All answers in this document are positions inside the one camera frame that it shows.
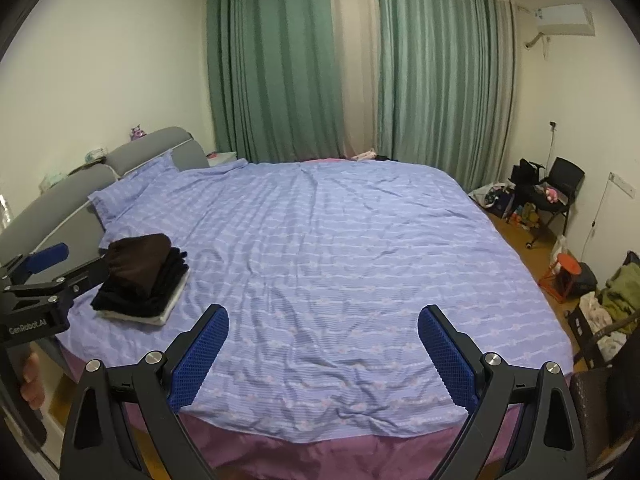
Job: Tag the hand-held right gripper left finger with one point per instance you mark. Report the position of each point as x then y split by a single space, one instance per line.
200 355

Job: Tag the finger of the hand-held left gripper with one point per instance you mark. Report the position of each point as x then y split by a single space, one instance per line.
47 255
85 272

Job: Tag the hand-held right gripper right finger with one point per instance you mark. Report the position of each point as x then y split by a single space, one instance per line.
447 355

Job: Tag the brown pants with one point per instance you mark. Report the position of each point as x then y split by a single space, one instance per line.
140 260

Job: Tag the person's left hand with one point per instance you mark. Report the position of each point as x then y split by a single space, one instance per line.
32 385

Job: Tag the white folded cloth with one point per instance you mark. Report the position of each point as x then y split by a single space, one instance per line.
170 312

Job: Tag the stack of black folded clothes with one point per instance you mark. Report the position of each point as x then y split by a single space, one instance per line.
167 282

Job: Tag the blue striped pillow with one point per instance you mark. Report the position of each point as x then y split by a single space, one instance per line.
130 190

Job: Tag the pale green packet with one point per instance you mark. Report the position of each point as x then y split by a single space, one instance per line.
95 155

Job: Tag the grey padded headboard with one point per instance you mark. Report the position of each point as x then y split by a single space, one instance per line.
145 150

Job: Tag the blue striped bed sheet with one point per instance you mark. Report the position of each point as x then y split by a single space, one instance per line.
325 285

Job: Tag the purple toy figure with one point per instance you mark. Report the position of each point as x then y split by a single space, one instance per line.
137 133

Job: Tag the red stool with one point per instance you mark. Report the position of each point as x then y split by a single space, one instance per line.
567 264

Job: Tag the white plastic bag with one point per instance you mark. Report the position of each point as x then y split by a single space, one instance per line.
558 250

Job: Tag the purple bed skirt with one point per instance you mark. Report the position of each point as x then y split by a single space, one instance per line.
325 447

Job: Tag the white pink cloth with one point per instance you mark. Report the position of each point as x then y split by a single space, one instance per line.
600 320

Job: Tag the dark wicker chair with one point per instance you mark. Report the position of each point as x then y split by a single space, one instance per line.
595 410

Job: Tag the dark grey bag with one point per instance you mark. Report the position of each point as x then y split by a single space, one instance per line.
586 280

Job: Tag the colourful toy pile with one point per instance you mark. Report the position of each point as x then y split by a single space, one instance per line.
505 207

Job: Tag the white bedside table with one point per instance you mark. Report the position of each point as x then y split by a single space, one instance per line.
222 158

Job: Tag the olive green jacket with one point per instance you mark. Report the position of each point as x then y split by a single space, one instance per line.
622 295

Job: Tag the black bag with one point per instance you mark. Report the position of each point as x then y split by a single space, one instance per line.
525 172

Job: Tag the pale pink plush toy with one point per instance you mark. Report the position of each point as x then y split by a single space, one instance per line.
364 155

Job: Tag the black chair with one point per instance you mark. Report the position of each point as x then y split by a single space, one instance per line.
570 175

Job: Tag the green curtain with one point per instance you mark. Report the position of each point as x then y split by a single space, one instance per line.
440 75
270 60

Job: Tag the beige sheer curtain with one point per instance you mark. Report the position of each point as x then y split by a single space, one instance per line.
357 60

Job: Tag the white air conditioner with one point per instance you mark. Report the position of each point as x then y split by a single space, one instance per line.
562 20

